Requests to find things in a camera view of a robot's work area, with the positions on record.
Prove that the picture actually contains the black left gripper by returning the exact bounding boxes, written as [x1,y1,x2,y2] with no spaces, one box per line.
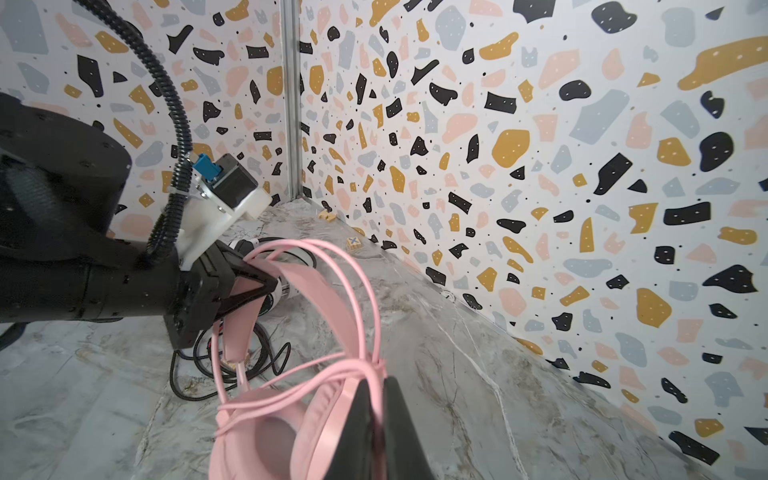
[164,240,276,350]

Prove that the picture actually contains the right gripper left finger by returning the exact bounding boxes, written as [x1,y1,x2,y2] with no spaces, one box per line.
[324,380,374,480]

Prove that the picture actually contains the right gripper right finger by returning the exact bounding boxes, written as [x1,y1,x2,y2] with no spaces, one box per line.
[383,377,434,480]

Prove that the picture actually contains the pink headphones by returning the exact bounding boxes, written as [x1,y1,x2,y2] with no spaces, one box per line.
[208,239,387,479]

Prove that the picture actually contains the pink headphone cable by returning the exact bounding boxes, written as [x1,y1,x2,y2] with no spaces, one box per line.
[212,350,388,439]

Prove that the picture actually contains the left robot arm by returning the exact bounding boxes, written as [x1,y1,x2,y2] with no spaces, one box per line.
[1,94,278,349]

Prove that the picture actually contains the white black headphones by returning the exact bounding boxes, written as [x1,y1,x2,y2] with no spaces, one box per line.
[228,236,318,316]

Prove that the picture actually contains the wooden jigsaw piece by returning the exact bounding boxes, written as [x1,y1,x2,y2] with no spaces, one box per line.
[318,210,337,222]

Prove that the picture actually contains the wooden tile blue cross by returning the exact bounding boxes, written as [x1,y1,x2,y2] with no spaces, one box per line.
[346,237,363,251]

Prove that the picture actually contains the black headphone cable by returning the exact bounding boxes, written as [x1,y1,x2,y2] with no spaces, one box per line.
[169,320,293,402]

